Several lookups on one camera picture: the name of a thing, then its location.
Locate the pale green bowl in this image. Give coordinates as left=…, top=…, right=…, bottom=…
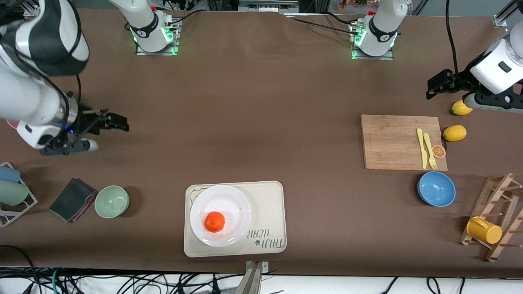
left=94, top=185, right=130, bottom=219

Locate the grey metal box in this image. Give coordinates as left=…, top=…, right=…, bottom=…
left=238, top=0, right=299, bottom=13

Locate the orange fruit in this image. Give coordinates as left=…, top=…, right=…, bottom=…
left=204, top=211, right=226, bottom=233

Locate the yellow plastic fork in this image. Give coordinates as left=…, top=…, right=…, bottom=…
left=423, top=133, right=438, bottom=171

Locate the dark grey folded cloth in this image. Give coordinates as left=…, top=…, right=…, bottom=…
left=49, top=178, right=97, bottom=223

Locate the yellow lemon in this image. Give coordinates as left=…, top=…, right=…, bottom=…
left=443, top=125, right=467, bottom=142
left=451, top=99, right=474, bottom=116

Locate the yellow plastic knife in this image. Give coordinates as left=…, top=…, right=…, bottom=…
left=416, top=128, right=428, bottom=169

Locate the white round plate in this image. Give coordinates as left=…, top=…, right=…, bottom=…
left=190, top=185, right=252, bottom=248

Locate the bamboo cutting board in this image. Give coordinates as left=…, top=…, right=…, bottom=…
left=360, top=114, right=448, bottom=171

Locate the pale green cup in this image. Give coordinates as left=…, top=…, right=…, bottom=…
left=0, top=180, right=30, bottom=206

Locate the aluminium corner bar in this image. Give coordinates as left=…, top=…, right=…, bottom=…
left=492, top=0, right=516, bottom=27

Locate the aluminium profile post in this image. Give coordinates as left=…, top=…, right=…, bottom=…
left=235, top=261, right=269, bottom=294

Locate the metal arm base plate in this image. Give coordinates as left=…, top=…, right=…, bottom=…
left=351, top=22, right=395, bottom=61
left=135, top=18, right=181, bottom=56

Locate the blue bowl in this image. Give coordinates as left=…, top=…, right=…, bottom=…
left=417, top=171, right=456, bottom=207

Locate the white wire cup rack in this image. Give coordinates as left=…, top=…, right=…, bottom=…
left=0, top=162, right=38, bottom=227

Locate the cream tray with bear print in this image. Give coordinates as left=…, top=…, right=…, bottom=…
left=183, top=180, right=287, bottom=258

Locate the wooden mug rack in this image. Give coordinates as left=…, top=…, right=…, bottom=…
left=459, top=173, right=523, bottom=263

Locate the black table cable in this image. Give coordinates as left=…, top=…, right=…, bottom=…
left=286, top=13, right=358, bottom=35
left=165, top=9, right=201, bottom=26

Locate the light blue cup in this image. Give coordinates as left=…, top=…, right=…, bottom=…
left=0, top=166, right=21, bottom=183

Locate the yellow mug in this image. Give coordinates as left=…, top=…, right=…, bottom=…
left=466, top=216, right=503, bottom=245

